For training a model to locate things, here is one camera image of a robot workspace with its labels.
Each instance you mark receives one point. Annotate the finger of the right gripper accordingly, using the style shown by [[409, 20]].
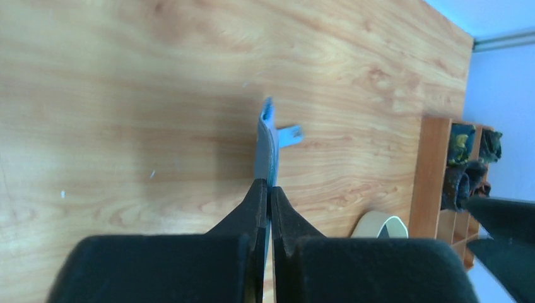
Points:
[[507, 219], [511, 262]]

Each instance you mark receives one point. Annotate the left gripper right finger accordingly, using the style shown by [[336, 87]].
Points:
[[310, 267]]

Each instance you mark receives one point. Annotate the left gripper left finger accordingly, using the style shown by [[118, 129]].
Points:
[[225, 264]]

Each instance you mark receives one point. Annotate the beige oval tray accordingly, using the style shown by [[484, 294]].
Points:
[[370, 224]]

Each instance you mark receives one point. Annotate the black card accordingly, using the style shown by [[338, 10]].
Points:
[[393, 229]]

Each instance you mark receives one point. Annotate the blue card holder wallet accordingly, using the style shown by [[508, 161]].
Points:
[[269, 201]]

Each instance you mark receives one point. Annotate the wooden compartment organizer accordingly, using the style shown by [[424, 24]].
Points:
[[435, 212]]

